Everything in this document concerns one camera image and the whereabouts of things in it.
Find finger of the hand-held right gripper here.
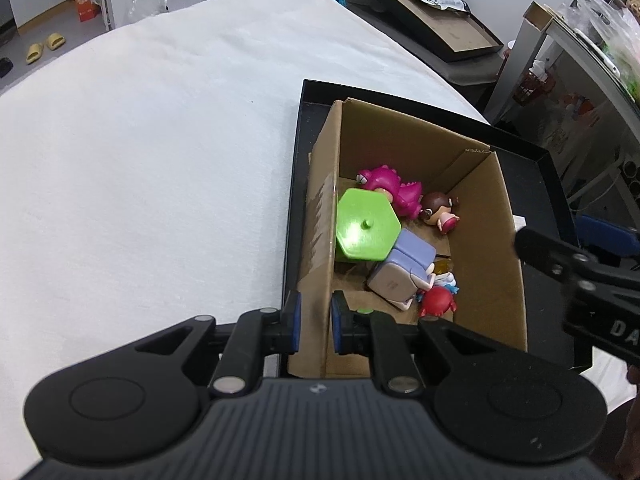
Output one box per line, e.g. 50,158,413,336
574,214,640,261
514,227,603,287

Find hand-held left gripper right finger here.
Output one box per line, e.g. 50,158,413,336
330,289,507,397

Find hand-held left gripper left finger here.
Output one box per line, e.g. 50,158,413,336
114,290,304,400

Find black shallow tray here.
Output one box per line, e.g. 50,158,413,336
281,78,595,379

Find brown cardboard box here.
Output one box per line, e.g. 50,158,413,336
287,97,530,380

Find lavender cube toy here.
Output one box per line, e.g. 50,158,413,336
367,229,436,311

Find green hexagonal block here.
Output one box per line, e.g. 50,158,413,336
335,187,403,264

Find red crab figurine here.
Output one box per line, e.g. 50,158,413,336
416,272,460,319

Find brown-haired doll figurine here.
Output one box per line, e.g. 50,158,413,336
418,190,461,235

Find pink dinosaur figurine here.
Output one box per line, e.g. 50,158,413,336
355,163,425,220

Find person's right forearm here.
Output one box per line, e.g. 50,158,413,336
613,364,640,480

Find beige printed tote bag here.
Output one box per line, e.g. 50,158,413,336
542,79,617,172

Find red mesh basket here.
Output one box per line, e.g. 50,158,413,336
512,72,549,107

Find black curved desk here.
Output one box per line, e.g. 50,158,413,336
492,0,640,211

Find plastic bag with items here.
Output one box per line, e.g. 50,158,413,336
569,0,640,92

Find black framed cardboard tray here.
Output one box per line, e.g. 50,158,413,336
346,0,504,64

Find crumpled clear plastic bag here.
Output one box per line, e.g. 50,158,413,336
122,0,169,26

